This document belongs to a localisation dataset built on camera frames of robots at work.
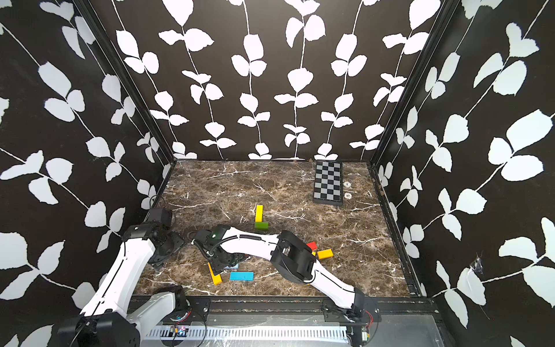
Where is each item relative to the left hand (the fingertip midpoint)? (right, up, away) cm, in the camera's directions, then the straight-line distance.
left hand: (177, 246), depth 80 cm
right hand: (+17, -9, +4) cm, 19 cm away
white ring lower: (+73, +17, +27) cm, 79 cm away
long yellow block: (+15, -12, 0) cm, 19 cm away
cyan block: (+24, -11, +1) cm, 27 cm away
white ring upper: (+74, +23, +31) cm, 83 cm away
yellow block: (+29, +10, +18) cm, 35 cm away
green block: (+30, +5, +14) cm, 34 cm away
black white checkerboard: (+63, +23, +28) cm, 72 cm away
